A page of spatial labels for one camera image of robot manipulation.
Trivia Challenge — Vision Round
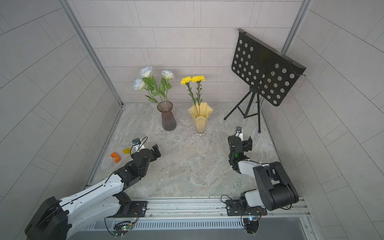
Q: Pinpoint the white rose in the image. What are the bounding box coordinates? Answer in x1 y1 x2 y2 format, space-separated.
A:
139 67 160 104
133 78 159 104
159 70 175 102

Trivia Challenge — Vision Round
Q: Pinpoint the yellow carnation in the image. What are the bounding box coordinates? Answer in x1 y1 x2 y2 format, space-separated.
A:
181 76 198 112
191 76 206 116

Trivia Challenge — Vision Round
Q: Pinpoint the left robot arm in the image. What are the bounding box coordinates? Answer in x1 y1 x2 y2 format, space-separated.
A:
24 145 161 240

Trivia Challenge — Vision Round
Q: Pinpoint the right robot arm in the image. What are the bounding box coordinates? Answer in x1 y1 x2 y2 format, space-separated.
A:
228 135 299 212

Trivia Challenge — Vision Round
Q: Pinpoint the yellow plastic piece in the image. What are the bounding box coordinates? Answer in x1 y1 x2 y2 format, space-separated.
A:
123 148 131 155

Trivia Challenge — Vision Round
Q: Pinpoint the orange plastic block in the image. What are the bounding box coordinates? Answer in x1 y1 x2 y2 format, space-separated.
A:
110 152 121 163

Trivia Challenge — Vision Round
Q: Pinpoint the purple glass vase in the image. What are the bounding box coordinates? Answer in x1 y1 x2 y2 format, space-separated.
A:
157 101 177 132

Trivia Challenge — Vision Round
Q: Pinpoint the yellow ruffled vase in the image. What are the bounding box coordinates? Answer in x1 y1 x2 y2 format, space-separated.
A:
188 103 214 136

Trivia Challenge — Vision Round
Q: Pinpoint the left circuit board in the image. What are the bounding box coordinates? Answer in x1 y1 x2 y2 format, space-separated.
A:
113 221 135 238

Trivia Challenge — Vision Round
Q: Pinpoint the circuit board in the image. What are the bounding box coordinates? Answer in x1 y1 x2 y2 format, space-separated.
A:
242 217 260 235
113 221 135 238

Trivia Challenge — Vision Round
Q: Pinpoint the right circuit board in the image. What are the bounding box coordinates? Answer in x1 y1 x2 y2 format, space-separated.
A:
242 217 260 235

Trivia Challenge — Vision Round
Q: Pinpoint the black perforated music stand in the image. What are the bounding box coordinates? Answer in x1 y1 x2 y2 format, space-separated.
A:
224 29 307 133

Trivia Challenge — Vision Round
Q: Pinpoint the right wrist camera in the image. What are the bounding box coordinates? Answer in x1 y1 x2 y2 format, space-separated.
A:
235 127 244 141

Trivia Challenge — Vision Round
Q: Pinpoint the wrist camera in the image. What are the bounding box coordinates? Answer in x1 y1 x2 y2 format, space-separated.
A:
235 127 244 141
131 138 144 153

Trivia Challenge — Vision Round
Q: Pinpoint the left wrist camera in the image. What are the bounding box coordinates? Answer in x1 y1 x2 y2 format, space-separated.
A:
131 138 144 153

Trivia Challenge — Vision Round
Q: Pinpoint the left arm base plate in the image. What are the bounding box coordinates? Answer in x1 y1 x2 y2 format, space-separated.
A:
113 201 148 218

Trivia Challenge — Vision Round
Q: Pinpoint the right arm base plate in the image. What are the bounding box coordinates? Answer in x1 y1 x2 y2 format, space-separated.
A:
224 200 268 217

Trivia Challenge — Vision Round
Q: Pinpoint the aluminium rail frame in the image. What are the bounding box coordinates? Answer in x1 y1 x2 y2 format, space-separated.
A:
74 196 311 223

